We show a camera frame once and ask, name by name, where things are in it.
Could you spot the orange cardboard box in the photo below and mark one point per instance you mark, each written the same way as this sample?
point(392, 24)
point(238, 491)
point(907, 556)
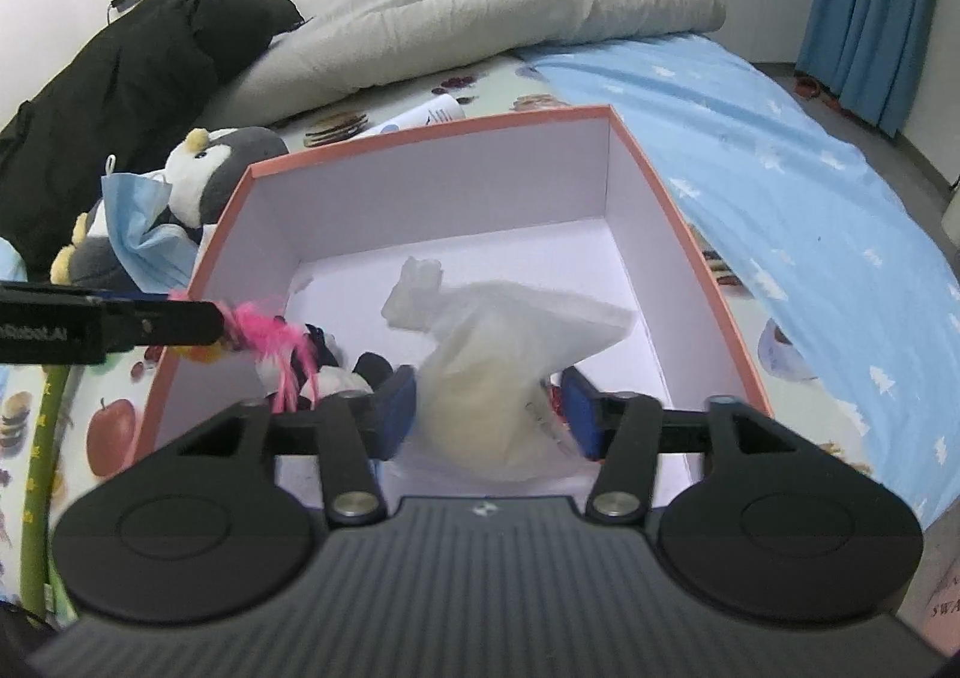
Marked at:
point(450, 183)

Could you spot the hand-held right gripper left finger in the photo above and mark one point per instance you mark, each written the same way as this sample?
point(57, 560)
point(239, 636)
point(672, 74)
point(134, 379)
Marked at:
point(394, 415)

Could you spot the red slippers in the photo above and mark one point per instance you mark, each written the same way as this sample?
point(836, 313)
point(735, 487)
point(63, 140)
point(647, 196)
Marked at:
point(810, 87)

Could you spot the light blue blanket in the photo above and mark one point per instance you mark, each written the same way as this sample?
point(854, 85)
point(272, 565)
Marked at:
point(787, 160)

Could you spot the blue face mask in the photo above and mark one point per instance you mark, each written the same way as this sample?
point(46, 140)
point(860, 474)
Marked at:
point(142, 228)

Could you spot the pink feather toy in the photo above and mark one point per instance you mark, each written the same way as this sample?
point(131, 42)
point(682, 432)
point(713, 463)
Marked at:
point(259, 333)

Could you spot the black and white plush toy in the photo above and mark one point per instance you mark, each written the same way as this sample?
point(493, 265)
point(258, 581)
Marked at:
point(330, 382)

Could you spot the grey penguin plush toy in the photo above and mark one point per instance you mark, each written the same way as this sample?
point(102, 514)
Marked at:
point(225, 175)

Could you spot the white tube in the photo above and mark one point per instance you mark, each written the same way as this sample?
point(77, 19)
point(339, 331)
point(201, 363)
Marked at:
point(427, 115)

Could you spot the translucent white plastic bag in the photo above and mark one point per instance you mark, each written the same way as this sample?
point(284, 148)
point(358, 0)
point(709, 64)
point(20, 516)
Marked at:
point(495, 363)

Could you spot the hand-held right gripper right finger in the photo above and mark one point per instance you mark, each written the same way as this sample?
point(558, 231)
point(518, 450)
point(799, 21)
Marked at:
point(581, 415)

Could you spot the black jacket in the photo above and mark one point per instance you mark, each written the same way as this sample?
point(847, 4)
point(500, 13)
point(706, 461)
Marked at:
point(112, 100)

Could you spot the blue curtain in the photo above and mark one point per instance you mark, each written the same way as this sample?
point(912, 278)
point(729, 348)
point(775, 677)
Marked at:
point(862, 10)

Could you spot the black wall plug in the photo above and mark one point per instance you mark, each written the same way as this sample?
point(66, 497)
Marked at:
point(121, 1)

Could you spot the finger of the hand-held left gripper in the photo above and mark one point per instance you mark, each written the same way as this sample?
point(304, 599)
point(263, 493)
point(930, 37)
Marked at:
point(165, 322)

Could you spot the grey quilt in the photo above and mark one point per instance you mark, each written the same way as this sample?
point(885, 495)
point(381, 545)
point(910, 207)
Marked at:
point(487, 10)

